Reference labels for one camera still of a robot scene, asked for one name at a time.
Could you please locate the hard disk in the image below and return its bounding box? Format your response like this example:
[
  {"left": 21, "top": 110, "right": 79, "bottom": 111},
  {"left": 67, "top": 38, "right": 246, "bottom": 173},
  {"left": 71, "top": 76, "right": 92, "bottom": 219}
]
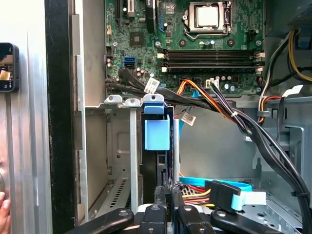
[{"left": 141, "top": 103, "right": 180, "bottom": 207}]

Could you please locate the person hand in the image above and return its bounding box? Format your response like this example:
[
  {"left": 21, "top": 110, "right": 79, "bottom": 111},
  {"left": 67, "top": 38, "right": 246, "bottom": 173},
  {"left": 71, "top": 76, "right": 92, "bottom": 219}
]
[{"left": 0, "top": 192, "right": 12, "bottom": 234}]

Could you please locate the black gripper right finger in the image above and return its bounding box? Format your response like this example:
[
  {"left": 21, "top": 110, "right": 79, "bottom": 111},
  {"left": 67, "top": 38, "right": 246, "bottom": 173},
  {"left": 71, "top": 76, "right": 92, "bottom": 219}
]
[{"left": 170, "top": 187, "right": 278, "bottom": 234}]

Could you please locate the black PC case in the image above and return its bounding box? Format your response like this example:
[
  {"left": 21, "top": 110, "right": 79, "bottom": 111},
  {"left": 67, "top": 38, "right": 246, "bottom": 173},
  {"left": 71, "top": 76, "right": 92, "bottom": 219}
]
[{"left": 45, "top": 0, "right": 312, "bottom": 234}]

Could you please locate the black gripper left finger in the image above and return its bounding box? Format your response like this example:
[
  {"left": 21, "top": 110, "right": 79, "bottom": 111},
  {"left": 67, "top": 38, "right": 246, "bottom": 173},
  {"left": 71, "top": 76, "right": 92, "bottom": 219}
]
[{"left": 64, "top": 186, "right": 169, "bottom": 234}]

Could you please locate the black graphics card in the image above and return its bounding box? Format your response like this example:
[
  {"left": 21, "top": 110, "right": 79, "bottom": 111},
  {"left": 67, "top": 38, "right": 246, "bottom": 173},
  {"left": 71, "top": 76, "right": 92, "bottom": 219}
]
[{"left": 145, "top": 0, "right": 157, "bottom": 34}]

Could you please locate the orange red power wire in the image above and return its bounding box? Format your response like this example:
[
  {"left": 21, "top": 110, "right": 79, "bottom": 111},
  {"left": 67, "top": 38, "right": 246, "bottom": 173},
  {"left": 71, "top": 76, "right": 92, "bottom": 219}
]
[{"left": 181, "top": 180, "right": 236, "bottom": 214}]

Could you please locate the silver disk bay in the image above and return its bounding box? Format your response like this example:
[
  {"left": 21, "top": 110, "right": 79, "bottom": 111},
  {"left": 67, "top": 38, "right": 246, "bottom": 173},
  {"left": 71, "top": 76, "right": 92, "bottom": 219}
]
[{"left": 84, "top": 94, "right": 181, "bottom": 220}]

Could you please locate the black camera device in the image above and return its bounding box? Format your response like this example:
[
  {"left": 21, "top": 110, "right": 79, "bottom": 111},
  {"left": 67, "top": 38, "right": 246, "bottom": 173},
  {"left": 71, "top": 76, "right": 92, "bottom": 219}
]
[{"left": 0, "top": 42, "right": 20, "bottom": 93}]

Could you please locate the white barcode wire tag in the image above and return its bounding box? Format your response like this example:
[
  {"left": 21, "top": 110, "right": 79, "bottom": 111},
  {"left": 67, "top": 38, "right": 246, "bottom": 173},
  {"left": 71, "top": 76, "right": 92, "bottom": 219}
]
[
  {"left": 180, "top": 112, "right": 197, "bottom": 126},
  {"left": 143, "top": 77, "right": 160, "bottom": 95}
]

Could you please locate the light blue data wire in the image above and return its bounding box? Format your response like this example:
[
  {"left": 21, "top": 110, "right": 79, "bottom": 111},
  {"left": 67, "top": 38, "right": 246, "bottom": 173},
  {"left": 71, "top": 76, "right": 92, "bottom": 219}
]
[{"left": 179, "top": 176, "right": 267, "bottom": 212}]

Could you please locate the grey power supply unit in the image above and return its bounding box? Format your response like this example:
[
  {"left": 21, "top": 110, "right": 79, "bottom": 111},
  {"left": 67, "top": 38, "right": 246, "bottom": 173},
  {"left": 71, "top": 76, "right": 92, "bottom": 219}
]
[{"left": 265, "top": 0, "right": 312, "bottom": 39}]

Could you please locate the black wire bundle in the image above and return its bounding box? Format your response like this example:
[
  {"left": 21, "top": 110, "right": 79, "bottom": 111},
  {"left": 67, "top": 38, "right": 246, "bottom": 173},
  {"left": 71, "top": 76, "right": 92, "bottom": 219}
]
[{"left": 104, "top": 68, "right": 312, "bottom": 221}]

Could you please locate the green motherboard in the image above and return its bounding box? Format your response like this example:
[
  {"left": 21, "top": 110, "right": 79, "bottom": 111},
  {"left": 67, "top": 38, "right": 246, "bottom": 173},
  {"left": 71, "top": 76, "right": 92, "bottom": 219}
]
[{"left": 104, "top": 0, "right": 266, "bottom": 98}]

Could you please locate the orange yellow wire bundle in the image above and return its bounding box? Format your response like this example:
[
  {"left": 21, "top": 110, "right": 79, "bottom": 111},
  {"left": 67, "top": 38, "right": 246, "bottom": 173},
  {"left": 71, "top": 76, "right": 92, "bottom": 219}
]
[{"left": 176, "top": 79, "right": 236, "bottom": 119}]

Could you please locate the CPU socket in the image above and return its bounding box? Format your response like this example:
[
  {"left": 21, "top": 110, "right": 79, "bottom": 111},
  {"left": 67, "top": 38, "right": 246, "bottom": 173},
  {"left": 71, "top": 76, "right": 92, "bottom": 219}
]
[{"left": 182, "top": 0, "right": 233, "bottom": 41}]

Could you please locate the silver CPU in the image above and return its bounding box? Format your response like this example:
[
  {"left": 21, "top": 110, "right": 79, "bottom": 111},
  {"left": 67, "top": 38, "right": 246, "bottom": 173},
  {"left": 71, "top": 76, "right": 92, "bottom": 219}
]
[{"left": 196, "top": 6, "right": 219, "bottom": 28}]

